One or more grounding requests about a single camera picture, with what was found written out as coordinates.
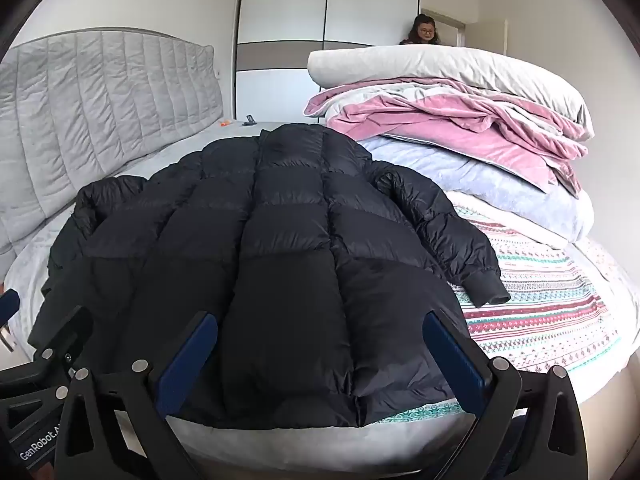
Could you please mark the white door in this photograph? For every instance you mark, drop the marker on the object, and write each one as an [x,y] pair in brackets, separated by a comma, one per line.
[460,35]

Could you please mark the pink velvet blanket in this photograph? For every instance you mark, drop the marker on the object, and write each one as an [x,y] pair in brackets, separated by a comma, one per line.
[450,120]

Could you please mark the white wardrobe with grey band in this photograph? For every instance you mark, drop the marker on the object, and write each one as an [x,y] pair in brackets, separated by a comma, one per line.
[280,15]

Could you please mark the black puffer jacket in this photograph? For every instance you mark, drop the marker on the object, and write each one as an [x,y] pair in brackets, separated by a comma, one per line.
[280,260]

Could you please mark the light blue quilt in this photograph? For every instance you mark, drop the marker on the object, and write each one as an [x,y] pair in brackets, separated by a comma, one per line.
[475,175]

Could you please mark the grey quilted headboard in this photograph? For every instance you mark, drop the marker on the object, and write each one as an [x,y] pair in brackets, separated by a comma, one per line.
[100,110]

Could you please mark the striped patterned blanket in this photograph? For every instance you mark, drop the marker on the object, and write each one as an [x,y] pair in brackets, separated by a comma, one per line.
[540,290]

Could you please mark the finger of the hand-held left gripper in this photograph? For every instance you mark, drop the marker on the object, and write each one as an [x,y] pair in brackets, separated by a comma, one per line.
[9,307]
[67,330]

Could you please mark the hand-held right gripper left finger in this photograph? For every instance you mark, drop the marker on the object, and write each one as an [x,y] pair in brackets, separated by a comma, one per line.
[187,360]

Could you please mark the small black object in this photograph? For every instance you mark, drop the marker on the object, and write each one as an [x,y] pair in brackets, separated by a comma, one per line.
[250,121]

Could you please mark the white duvet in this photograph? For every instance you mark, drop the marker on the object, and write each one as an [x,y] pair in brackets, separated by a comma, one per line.
[450,67]

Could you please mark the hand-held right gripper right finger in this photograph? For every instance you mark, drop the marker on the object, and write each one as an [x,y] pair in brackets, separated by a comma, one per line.
[452,360]

